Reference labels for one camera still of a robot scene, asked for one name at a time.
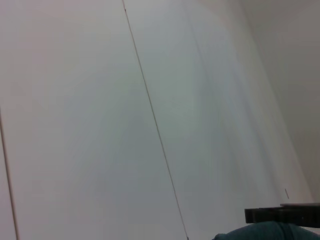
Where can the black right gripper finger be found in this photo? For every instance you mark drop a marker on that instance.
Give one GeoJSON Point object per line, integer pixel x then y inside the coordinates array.
{"type": "Point", "coordinates": [280, 216]}

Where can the dark teal fabric lunch bag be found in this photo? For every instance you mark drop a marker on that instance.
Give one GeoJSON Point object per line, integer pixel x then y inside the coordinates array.
{"type": "Point", "coordinates": [270, 232]}

